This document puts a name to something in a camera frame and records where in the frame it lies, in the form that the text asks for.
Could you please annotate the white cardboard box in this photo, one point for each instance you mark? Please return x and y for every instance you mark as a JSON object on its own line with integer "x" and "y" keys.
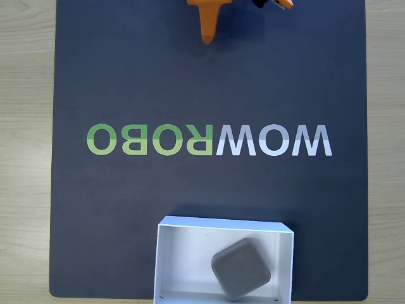
{"x": 183, "y": 259}

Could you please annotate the dark mat with WOWROBO print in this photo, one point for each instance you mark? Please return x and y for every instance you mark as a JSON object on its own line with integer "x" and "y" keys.
{"x": 95, "y": 206}

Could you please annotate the grey square usb charger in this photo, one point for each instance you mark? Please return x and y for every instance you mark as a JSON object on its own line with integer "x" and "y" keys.
{"x": 240, "y": 269}

